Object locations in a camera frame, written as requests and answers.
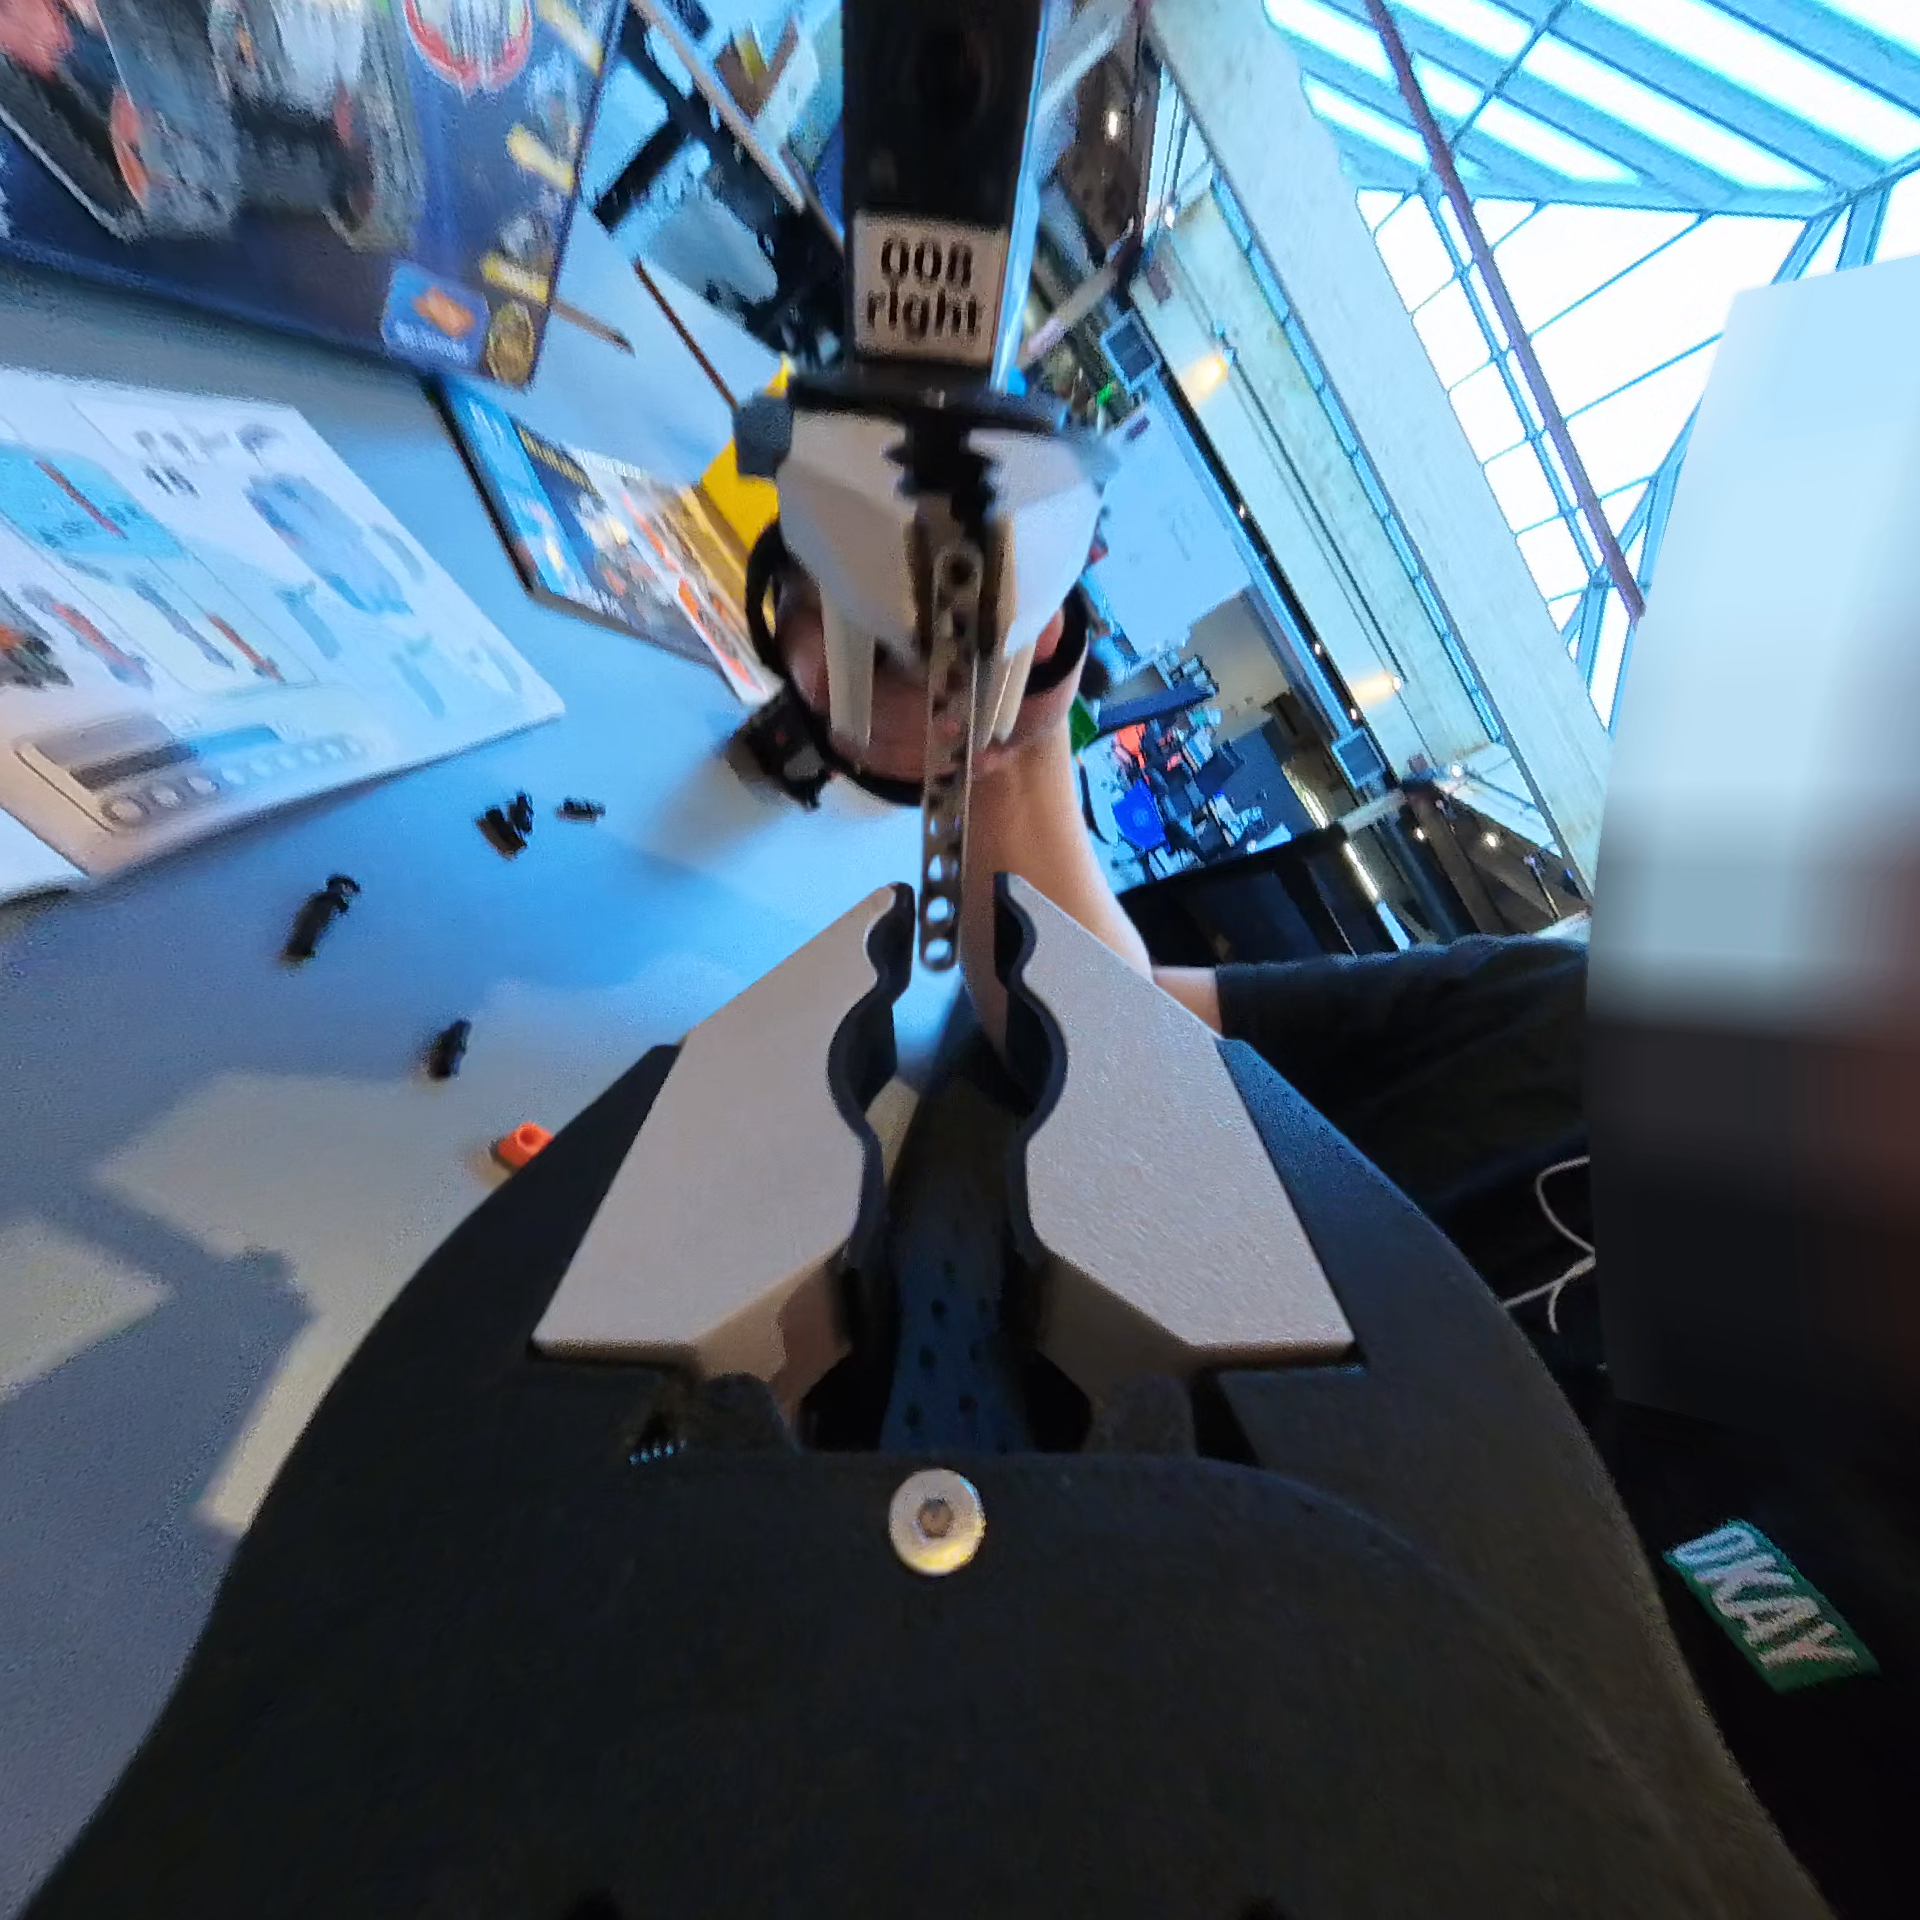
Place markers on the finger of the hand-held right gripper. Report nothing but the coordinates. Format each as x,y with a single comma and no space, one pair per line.
1043,525
856,525

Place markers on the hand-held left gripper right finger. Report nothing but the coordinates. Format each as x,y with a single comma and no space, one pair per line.
1184,1184

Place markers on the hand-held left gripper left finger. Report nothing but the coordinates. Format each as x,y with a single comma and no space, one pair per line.
720,1184

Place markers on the grey perforated toy beam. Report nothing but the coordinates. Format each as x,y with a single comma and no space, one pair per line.
948,751

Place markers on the black perforated toy panel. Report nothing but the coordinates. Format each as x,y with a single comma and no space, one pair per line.
945,1335

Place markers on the person's right forearm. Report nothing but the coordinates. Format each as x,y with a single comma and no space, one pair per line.
1050,869

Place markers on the grey desk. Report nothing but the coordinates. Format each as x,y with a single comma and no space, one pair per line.
495,960

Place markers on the yellow storage bin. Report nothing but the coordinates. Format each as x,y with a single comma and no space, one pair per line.
732,487

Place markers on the orange toy beam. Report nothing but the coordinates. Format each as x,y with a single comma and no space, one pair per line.
522,1146

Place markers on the small colourful booklet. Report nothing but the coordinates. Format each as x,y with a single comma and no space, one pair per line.
615,539

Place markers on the person's black shirt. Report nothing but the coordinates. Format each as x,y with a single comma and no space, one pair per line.
1425,1049

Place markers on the open instruction manual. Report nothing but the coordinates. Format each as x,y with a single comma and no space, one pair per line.
255,600

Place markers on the blue toy kit box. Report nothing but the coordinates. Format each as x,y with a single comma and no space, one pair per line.
271,166

